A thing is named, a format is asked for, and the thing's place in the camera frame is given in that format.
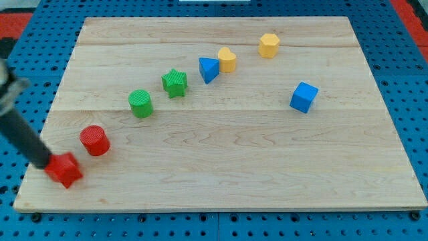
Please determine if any grey metal rod mount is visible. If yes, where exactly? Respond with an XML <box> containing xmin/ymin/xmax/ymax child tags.
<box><xmin>1</xmin><ymin>59</ymin><xmax>30</xmax><ymax>116</ymax></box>

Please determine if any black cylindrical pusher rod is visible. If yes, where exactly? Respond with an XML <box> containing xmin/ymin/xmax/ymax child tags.
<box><xmin>1</xmin><ymin>108</ymin><xmax>51</xmax><ymax>169</ymax></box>

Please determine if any red star block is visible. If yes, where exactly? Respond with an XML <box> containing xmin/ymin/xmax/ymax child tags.
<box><xmin>44</xmin><ymin>152</ymin><xmax>83</xmax><ymax>189</ymax></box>

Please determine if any green star block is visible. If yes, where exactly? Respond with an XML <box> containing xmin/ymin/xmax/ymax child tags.
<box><xmin>161</xmin><ymin>68</ymin><xmax>188</xmax><ymax>98</ymax></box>

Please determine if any red cylinder block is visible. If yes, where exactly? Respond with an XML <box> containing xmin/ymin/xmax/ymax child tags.
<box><xmin>80</xmin><ymin>125</ymin><xmax>110</xmax><ymax>156</ymax></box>

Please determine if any green cylinder block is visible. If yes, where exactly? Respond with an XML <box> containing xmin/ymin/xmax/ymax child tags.
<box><xmin>128</xmin><ymin>90</ymin><xmax>153</xmax><ymax>118</ymax></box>

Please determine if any light wooden board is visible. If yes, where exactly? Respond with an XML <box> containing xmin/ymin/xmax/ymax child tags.
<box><xmin>14</xmin><ymin>17</ymin><xmax>427</xmax><ymax>214</ymax></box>

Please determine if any blue triangle block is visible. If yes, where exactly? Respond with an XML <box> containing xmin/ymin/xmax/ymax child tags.
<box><xmin>199</xmin><ymin>58</ymin><xmax>219</xmax><ymax>84</ymax></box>

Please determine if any yellow heart block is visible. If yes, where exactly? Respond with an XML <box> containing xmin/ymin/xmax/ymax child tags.
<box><xmin>217</xmin><ymin>47</ymin><xmax>237</xmax><ymax>73</ymax></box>

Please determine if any yellow hexagon block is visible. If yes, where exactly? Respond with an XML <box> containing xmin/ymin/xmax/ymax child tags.
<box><xmin>258</xmin><ymin>33</ymin><xmax>280</xmax><ymax>58</ymax></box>

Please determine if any blue cube block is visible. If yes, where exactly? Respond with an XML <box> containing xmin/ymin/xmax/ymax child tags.
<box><xmin>289</xmin><ymin>82</ymin><xmax>318</xmax><ymax>113</ymax></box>

